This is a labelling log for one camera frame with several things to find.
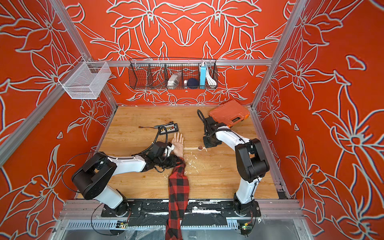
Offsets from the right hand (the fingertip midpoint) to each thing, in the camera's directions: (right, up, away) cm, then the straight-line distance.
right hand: (207, 143), depth 93 cm
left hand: (-15, -10, -7) cm, 20 cm away
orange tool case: (+19, +20, +15) cm, 31 cm away
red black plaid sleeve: (-17, -22, -16) cm, 31 cm away
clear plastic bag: (-21, +41, 0) cm, 46 cm away
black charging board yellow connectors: (-25, +10, +11) cm, 29 cm away
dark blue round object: (-9, +39, +1) cm, 40 cm away
